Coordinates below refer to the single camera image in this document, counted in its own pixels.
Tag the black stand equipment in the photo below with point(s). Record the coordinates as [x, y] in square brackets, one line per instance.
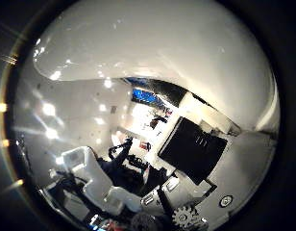
[122, 154]

